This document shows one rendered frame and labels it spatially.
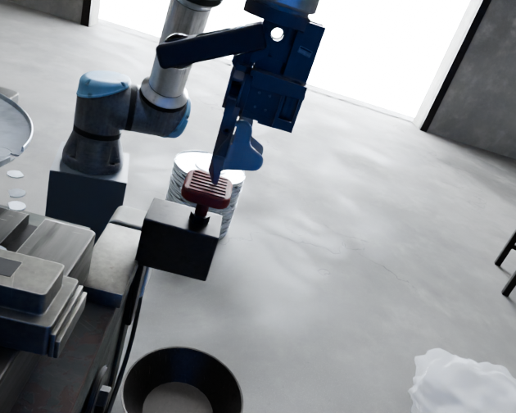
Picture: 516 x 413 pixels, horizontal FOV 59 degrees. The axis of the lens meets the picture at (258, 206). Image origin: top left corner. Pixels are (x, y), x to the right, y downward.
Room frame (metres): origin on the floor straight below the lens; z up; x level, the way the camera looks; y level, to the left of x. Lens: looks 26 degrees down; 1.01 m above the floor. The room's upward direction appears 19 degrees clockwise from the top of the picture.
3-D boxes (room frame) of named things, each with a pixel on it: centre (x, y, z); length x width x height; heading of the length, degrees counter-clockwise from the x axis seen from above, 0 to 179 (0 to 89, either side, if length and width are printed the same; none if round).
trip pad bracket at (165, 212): (0.51, 0.08, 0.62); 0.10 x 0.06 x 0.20; 98
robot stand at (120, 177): (1.06, 0.44, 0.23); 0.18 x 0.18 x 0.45; 20
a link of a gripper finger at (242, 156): (0.50, 0.04, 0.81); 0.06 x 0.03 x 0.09; 98
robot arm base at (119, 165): (1.06, 0.44, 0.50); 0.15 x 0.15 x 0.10
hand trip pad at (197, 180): (0.51, 0.07, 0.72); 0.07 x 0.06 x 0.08; 8
